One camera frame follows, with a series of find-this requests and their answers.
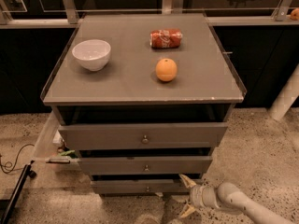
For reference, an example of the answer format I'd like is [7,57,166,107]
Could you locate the grey bottom drawer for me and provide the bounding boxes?
[91,179,188,195]

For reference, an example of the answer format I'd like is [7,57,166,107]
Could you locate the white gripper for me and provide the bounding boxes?
[178,174,222,218]

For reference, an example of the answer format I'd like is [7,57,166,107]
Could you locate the white ceramic bowl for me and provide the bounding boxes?
[72,39,111,71]

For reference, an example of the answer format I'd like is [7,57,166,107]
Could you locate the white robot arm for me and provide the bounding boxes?
[179,174,294,224]

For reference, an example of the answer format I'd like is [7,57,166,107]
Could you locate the orange fruit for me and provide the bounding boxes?
[155,58,178,82]

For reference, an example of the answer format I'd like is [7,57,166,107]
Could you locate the grey middle drawer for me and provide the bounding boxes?
[78,156,212,175]

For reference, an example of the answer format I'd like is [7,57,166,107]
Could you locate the black cable on floor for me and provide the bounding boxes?
[0,143,36,175]

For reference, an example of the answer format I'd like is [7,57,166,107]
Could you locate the metal window rail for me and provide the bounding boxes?
[0,0,298,29]

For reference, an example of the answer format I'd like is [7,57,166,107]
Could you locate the white post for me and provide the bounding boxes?
[268,64,299,120]

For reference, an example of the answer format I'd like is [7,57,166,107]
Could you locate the grey drawer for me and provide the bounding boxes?
[59,122,227,150]
[78,156,212,175]
[91,179,188,195]

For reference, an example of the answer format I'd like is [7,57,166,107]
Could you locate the grey drawer cabinet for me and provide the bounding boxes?
[42,17,246,182]

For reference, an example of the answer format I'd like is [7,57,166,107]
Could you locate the small orange on ledge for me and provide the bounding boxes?
[291,8,299,21]

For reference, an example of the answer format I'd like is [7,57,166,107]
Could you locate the grey top drawer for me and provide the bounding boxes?
[59,122,227,150]

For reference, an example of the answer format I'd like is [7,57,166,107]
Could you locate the red soda can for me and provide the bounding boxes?
[149,28,183,49]

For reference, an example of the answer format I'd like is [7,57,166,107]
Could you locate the black stand leg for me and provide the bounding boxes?
[0,161,36,224]

